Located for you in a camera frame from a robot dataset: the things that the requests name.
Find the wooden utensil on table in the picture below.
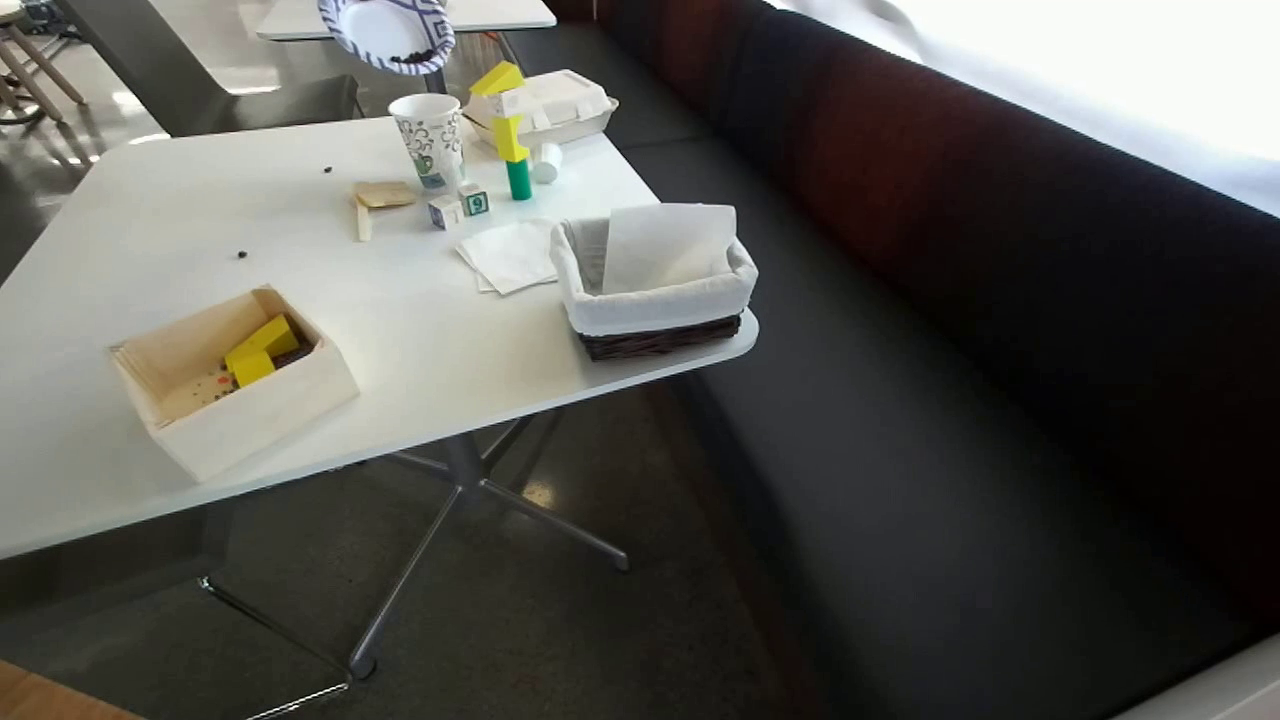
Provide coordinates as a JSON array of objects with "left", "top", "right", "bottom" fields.
[{"left": 352, "top": 175, "right": 423, "bottom": 216}]

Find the metal chair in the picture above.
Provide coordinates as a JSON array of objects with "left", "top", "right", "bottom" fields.
[{"left": 0, "top": 0, "right": 114, "bottom": 171}]

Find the black white patterned plate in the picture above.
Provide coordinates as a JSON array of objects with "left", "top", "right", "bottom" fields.
[{"left": 315, "top": 0, "right": 459, "bottom": 79}]

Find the white paper napkin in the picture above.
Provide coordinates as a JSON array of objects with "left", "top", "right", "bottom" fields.
[{"left": 452, "top": 216, "right": 564, "bottom": 299}]

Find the yellow upright toy block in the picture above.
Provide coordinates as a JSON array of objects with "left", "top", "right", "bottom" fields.
[{"left": 488, "top": 114, "right": 533, "bottom": 169}]

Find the white paper sheet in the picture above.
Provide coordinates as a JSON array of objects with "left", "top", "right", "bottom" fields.
[{"left": 602, "top": 201, "right": 741, "bottom": 297}]

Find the yellow wedge toy block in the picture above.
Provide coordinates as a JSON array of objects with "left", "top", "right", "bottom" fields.
[{"left": 470, "top": 62, "right": 528, "bottom": 103}]

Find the metal table base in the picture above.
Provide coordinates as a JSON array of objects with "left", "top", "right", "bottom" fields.
[{"left": 195, "top": 410, "right": 637, "bottom": 698}]

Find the dark bench sofa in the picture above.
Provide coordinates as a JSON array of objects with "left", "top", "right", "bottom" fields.
[{"left": 506, "top": 0, "right": 1280, "bottom": 720}]

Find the dark basket with white liner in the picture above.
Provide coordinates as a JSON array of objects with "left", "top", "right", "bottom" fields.
[{"left": 547, "top": 201, "right": 764, "bottom": 363}]

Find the small white round object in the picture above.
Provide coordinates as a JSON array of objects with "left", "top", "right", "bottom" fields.
[{"left": 533, "top": 136, "right": 567, "bottom": 187}]

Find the white foam takeout box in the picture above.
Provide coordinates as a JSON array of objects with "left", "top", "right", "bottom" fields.
[{"left": 459, "top": 68, "right": 626, "bottom": 150}]

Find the patterned paper coffee cup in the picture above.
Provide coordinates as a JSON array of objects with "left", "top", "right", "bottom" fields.
[{"left": 386, "top": 94, "right": 470, "bottom": 197}]

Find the white wooden box red label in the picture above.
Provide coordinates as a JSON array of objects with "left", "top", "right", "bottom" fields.
[{"left": 107, "top": 280, "right": 363, "bottom": 485}]

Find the yellow toy block in box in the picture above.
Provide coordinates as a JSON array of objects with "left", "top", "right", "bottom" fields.
[{"left": 219, "top": 313, "right": 305, "bottom": 392}]

